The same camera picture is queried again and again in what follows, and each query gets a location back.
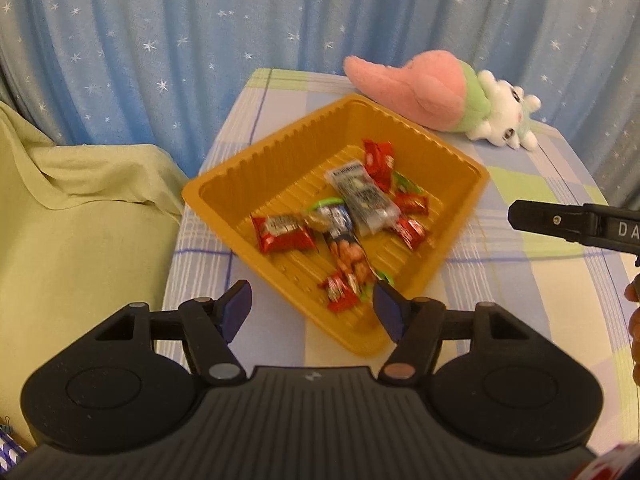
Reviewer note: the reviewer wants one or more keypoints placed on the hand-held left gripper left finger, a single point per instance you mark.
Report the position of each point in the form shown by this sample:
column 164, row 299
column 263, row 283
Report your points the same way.
column 235, row 310

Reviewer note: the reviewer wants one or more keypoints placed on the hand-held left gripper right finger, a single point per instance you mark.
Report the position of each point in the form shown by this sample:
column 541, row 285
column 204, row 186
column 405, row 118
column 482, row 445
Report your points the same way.
column 390, row 310

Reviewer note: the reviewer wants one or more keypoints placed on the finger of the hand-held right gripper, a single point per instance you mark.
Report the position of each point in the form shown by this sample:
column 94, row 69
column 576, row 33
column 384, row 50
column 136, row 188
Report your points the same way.
column 545, row 219

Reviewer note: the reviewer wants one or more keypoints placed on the small red candy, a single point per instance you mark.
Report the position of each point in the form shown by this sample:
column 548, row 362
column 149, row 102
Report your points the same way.
column 412, row 203
column 340, row 292

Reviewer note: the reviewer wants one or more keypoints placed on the green peanut snack packet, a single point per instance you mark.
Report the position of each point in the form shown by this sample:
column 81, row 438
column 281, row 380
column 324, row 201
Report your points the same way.
column 345, row 250

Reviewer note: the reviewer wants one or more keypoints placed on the red white-print snack packet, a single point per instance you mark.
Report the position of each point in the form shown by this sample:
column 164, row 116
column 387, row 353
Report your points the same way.
column 410, row 232

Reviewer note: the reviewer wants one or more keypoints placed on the long red snack packet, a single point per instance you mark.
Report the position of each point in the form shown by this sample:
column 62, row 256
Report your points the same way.
column 282, row 232

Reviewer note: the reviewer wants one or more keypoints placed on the grey clear snack packet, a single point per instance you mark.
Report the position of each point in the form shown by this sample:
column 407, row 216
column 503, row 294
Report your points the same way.
column 360, row 195

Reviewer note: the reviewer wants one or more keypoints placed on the green candy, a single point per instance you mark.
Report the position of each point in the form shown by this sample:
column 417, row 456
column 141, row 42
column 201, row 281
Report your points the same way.
column 406, row 185

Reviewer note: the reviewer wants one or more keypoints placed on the orange plastic tray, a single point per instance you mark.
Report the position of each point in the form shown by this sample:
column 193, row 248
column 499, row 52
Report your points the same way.
column 280, row 170

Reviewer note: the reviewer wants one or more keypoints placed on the large red snack packet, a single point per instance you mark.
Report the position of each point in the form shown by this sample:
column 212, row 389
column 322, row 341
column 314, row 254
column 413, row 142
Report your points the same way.
column 377, row 160

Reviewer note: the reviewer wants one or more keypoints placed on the person's right hand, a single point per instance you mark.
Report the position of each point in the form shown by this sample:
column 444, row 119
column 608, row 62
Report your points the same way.
column 636, row 340

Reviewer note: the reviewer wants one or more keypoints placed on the checkered tablecloth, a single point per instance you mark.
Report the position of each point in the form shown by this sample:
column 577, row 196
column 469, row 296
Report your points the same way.
column 525, row 280

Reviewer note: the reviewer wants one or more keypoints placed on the light green cloth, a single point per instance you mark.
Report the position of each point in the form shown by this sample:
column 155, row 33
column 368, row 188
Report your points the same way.
column 75, row 260

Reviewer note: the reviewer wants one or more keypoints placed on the white bunny plush toy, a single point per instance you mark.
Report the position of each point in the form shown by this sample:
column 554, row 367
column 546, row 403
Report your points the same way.
column 425, row 85

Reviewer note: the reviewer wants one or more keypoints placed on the red white printed object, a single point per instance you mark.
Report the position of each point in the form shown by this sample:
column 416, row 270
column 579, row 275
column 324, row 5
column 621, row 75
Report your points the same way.
column 610, row 465

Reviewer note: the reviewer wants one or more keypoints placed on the blue patterned cloth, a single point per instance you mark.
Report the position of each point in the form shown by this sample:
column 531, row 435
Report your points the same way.
column 10, row 440

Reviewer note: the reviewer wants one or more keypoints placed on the blue starry curtain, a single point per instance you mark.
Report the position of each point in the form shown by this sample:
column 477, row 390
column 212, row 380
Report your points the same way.
column 200, row 35

